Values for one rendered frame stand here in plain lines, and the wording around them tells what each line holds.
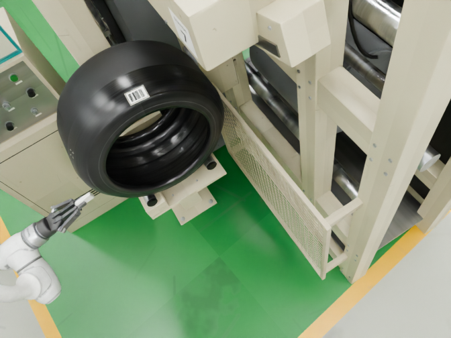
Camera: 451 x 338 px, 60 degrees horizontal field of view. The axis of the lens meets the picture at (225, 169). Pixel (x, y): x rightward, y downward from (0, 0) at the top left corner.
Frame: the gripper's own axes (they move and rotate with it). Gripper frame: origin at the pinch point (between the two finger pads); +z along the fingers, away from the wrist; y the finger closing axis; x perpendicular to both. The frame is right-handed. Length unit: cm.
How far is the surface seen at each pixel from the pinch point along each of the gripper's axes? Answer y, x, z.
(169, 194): -5.6, 23.7, 24.6
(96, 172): -11.5, -22.1, 17.4
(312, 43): -47, -56, 80
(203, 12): -36, -69, 66
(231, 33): -36, -60, 69
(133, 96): -10, -37, 42
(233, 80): 19, 17, 76
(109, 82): -2, -39, 39
